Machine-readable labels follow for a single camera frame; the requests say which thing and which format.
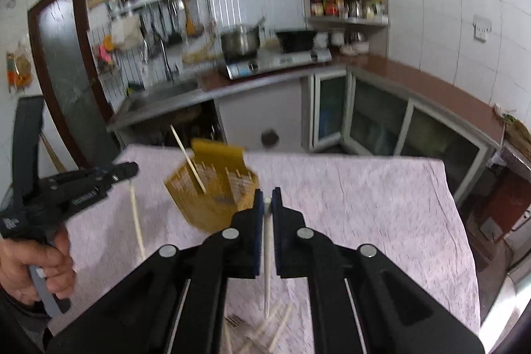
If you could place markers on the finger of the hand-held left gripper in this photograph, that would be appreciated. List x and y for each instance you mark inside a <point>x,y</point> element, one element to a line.
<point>120,173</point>

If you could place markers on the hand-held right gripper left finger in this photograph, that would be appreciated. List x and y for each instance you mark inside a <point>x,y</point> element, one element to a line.
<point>259,238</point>

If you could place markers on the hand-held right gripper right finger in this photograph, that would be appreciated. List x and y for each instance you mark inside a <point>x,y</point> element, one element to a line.
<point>277,238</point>

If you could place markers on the yellow perforated utensil holder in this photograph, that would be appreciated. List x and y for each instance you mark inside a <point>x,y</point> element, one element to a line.
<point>215,209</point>

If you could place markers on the metal fork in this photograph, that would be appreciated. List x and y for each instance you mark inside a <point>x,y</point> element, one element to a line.
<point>234,321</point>

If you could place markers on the person's left hand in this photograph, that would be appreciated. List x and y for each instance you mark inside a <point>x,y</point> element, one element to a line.
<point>16,262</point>

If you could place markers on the steel sink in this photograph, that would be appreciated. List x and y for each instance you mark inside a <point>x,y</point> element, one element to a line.
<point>161,95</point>

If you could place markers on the floral pink tablecloth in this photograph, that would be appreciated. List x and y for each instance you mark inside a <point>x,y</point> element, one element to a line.
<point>373,213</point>

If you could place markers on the chrome faucet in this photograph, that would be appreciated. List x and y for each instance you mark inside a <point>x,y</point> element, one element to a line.
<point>165,59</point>

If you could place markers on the orange hanging net bag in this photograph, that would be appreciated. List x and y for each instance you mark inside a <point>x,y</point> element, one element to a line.
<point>18,70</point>

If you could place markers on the white hanging plastic bag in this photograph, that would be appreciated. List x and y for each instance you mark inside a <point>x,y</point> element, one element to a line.
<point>124,31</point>

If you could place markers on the steel gas stove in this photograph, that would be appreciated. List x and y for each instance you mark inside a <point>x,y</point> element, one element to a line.
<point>278,61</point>

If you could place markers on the steel cooking pot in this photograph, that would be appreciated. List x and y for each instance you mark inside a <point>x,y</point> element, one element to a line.
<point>239,39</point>

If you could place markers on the kitchen counter cabinet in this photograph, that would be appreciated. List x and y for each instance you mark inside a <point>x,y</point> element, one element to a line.
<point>415,117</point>

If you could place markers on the black wok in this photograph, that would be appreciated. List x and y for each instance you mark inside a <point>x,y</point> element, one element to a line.
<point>295,39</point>

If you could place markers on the stack of white bowls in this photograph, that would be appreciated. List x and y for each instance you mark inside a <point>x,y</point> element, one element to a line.
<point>354,48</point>

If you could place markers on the white corner shelf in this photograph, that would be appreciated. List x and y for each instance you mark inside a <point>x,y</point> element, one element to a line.
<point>346,22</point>

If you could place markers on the dark sauce bottle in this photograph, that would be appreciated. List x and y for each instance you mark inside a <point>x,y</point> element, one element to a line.
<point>317,5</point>

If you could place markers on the red label sauce bottle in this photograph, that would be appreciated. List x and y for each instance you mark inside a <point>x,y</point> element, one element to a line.
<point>330,5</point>

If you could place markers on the small metal pot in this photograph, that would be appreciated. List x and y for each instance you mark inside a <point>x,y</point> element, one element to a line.
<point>354,9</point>

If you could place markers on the wooden chopping board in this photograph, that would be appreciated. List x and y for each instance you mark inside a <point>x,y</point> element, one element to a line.
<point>518,134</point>

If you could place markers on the white wall socket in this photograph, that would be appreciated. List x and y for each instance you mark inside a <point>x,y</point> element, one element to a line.
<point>482,28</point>

